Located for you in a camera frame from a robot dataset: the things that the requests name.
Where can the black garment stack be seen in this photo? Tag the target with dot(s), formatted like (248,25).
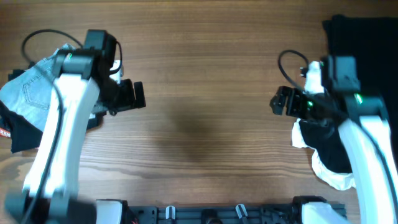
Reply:
(24,136)

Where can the light blue denim shorts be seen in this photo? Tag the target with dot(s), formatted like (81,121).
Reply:
(29,94)

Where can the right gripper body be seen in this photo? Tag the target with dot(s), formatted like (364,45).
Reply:
(305,105)

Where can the black shirt with logo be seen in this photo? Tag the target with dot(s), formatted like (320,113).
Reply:
(373,43)

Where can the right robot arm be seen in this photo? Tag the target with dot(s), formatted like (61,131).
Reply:
(363,129)

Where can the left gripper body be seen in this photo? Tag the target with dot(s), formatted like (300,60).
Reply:
(122,96)

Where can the orange Maxxis label card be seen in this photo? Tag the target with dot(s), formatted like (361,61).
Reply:
(5,133)

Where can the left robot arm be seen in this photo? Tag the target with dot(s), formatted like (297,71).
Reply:
(80,78)

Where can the white and black garment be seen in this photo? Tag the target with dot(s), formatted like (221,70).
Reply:
(329,160)

